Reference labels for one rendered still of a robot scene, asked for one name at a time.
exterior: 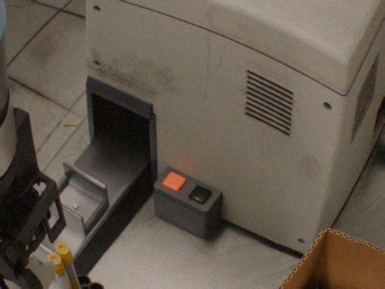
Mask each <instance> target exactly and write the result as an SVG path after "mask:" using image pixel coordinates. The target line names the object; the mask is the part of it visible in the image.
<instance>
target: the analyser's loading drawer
mask: <svg viewBox="0 0 385 289"><path fill-rule="evenodd" d="M150 164H151V158H150V130H149V129H147V128H145V127H143V126H141V125H139V124H137V123H135V122H133V121H131V120H129V119H127V118H125V117H122V116H120V115H118V114H116V113H114V114H113V115H112V116H111V117H110V118H109V120H108V122H107V123H106V124H105V125H104V126H103V128H102V129H101V130H100V131H99V132H98V133H97V134H96V136H95V138H94V139H93V140H92V141H91V142H90V143H89V145H88V146H87V147H86V149H85V150H84V151H83V153H82V154H81V155H80V156H79V158H78V159H77V160H76V161H75V164H74V165H73V164H71V163H70V162H69V161H67V160H64V162H63V168H64V173H65V174H64V175H63V176H62V177H61V180H60V181H59V183H57V184H56V185H57V189H58V192H59V198H60V200H61V203H62V209H63V213H64V216H65V221H66V223H67V226H66V227H65V228H64V230H63V231H62V233H60V235H59V237H58V239H56V241H55V242H54V243H53V244H52V243H50V240H49V239H48V236H47V235H45V236H46V237H45V238H44V241H42V243H41V244H40V245H39V246H38V249H36V251H35V253H34V252H32V254H33V255H34V256H35V257H37V258H38V259H39V260H41V261H42V262H43V263H46V262H48V261H49V260H48V258H47V257H48V254H50V253H53V252H54V253H56V248H55V247H56V244H57V242H64V243H65V244H66V245H67V246H68V247H69V250H70V251H71V254H72V256H73V259H72V260H73V261H72V262H74V261H75V259H77V257H78V255H79V254H80V253H81V252H82V250H83V249H84V248H85V247H86V245H87V244H88V242H90V239H92V238H93V236H94V235H95V233H96V232H97V231H99V228H100V227H102V224H103V223H104V222H105V221H106V220H107V218H109V216H110V214H111V213H112V212H113V210H114V209H115V208H116V207H117V206H118V205H119V202H120V201H121V200H122V199H123V198H124V197H125V196H126V194H127V193H128V191H129V190H130V189H131V188H132V186H133V185H134V184H135V182H136V181H137V180H138V179H139V178H140V177H141V176H142V174H143V173H144V172H145V171H146V169H147V168H148V167H149V165H150ZM75 202H76V203H77V204H78V205H79V207H78V208H77V210H75V209H73V208H72V205H73V204H74V203H75ZM49 209H50V213H51V218H50V219H49V221H48V223H49V225H50V228H52V227H53V226H54V224H55V223H56V222H57V220H58V219H59V215H58V211H57V207H56V202H55V201H54V202H53V204H52V205H51V207H49Z"/></svg>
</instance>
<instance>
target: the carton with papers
mask: <svg viewBox="0 0 385 289"><path fill-rule="evenodd" d="M278 289H385V251H384V250H382V249H381V248H379V247H377V246H376V245H373V244H372V243H370V242H365V241H362V240H359V239H355V238H353V237H350V236H348V235H346V234H344V233H342V232H339V231H337V230H333V229H331V228H328V227H325V228H324V229H323V230H322V232H321V233H320V234H319V236H318V237H317V239H316V240H315V241H314V243H313V245H312V246H311V247H310V248H309V249H308V251H307V252H306V254H305V255H304V256H303V257H302V259H301V260H300V261H299V263H298V264H297V266H296V267H295V269H294V270H293V271H292V272H291V273H290V274H289V276H287V278H286V279H285V280H284V281H283V283H282V284H281V285H280V287H279V288H278Z"/></svg>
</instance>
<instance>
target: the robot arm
mask: <svg viewBox="0 0 385 289"><path fill-rule="evenodd" d="M5 11H6V10H5V3H4V1H3V0H0V289H48V288H49V286H50V285H51V284H52V283H51V282H53V279H54V277H55V274H56V264H55V263H54V262H53V261H48V262H46V263H45V264H43V265H41V266H37V264H36V262H35V260H34V259H32V258H31V257H30V256H31V254H32V252H34V253H35V251H36V249H38V246H39V245H40V244H41V243H42V241H44V238H45V237H46V236H45V235H47V236H48V239H49V240H50V243H52V244H53V243H54V242H55V241H56V239H58V237H59V235H60V233H62V231H63V230H64V228H65V227H66V226H67V223H66V221H65V216H64V213H63V209H62V203H61V200H60V198H59V192H58V189H57V185H56V181H55V180H53V179H52V178H50V177H49V176H47V175H45V174H44V173H43V172H41V170H40V169H39V168H38V161H37V157H36V154H35V146H34V142H33V136H32V127H31V121H30V117H29V113H28V112H27V111H24V110H23V109H21V108H15V107H13V105H12V99H11V89H10V86H9V81H8V67H7V60H6V59H7V58H6V49H5V25H6V12H5ZM41 182H43V183H45V184H46V188H45V189H44V191H43V193H42V194H41V195H39V192H38V191H37V190H36V189H35V188H34V185H35V184H37V185H38V186H39V185H40V184H41ZM54 201H55V202H56V207H57V211H58V215H59V219H58V220H57V222H56V223H55V224H54V226H53V227H52V228H50V225H49V223H48V221H49V219H50V218H51V213H50V209H49V207H51V205H52V204H53V202H54Z"/></svg>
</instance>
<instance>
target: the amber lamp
mask: <svg viewBox="0 0 385 289"><path fill-rule="evenodd" d="M184 182H185V178H182V177H181V176H180V175H178V174H176V173H174V172H171V173H170V174H169V175H168V177H167V178H166V179H165V181H164V182H163V185H164V186H166V187H168V188H170V189H172V190H175V191H178V190H179V188H180V187H181V186H182V184H183V183H184Z"/></svg>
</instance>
